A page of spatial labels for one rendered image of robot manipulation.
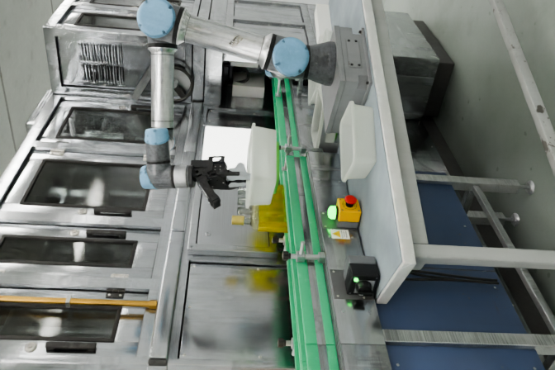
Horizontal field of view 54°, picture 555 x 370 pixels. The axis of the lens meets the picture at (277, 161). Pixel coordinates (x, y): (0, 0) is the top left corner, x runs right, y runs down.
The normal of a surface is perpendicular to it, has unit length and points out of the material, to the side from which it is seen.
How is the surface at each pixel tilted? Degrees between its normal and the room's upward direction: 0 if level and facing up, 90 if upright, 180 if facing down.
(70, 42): 90
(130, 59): 90
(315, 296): 90
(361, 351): 90
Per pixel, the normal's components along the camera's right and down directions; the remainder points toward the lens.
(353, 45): 0.11, -0.58
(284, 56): 0.21, 0.15
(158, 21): -0.04, 0.08
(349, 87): 0.01, 0.81
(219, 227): 0.11, -0.82
